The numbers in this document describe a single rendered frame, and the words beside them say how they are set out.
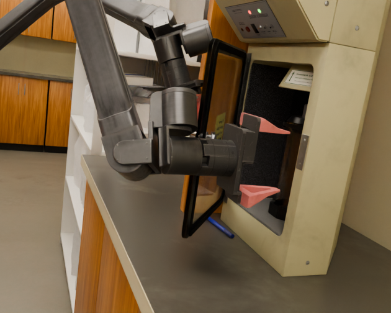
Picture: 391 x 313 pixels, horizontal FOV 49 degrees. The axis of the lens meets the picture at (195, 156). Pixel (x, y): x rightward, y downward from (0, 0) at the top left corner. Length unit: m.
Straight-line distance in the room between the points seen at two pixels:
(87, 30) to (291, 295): 0.59
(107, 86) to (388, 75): 0.89
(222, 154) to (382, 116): 0.77
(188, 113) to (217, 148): 0.07
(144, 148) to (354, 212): 0.90
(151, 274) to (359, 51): 0.58
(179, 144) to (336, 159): 0.39
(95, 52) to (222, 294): 0.47
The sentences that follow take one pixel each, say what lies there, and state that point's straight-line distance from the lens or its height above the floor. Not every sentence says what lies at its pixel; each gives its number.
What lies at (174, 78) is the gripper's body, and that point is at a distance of 0.90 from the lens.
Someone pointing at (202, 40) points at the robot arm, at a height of 1.39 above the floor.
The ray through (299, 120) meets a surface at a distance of 0.98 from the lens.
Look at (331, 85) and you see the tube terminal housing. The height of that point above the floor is 1.34.
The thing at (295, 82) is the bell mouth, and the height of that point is 1.33.
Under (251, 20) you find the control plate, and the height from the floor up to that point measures 1.45.
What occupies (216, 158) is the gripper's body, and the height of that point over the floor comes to 1.21.
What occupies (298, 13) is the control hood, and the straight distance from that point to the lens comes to 0.83.
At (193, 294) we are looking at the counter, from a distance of 0.80.
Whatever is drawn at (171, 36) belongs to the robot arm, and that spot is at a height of 1.39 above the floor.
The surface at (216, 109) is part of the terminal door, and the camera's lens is 0.90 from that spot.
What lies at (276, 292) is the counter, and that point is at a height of 0.94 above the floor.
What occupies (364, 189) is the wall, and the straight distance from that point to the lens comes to 1.36.
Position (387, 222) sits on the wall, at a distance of 1.30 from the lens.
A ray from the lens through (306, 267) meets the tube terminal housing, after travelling 0.95.
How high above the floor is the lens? 1.33
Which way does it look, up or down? 11 degrees down
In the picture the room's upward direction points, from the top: 8 degrees clockwise
